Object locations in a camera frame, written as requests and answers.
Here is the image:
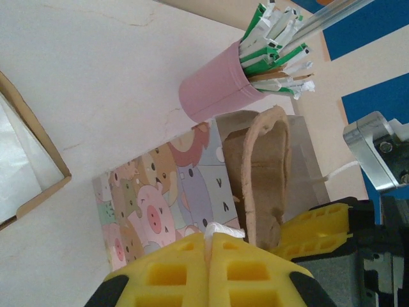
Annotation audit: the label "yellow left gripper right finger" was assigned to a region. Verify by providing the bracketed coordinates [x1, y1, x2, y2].
[208, 232, 338, 307]

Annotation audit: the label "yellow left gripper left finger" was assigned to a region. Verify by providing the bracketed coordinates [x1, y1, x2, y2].
[83, 232, 212, 307]

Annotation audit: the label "brown pulp cup carrier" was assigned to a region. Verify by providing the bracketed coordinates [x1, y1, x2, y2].
[222, 104, 293, 252]

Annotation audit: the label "cartoon animal paper gift bag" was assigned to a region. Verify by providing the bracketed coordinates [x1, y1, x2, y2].
[91, 110, 362, 276]

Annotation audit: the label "white paper napkins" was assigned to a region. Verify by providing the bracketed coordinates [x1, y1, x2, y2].
[0, 95, 63, 224]

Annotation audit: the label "brown cardboard napkin box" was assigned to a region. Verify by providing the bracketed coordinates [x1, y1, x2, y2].
[0, 70, 73, 233]

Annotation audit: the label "wooden stir stick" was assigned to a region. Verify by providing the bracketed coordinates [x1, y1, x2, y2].
[249, 72, 316, 84]

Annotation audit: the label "pink cylindrical straw holder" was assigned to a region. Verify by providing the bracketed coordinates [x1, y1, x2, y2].
[178, 40, 266, 124]

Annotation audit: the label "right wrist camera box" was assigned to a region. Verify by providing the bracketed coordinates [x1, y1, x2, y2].
[343, 111, 409, 190]

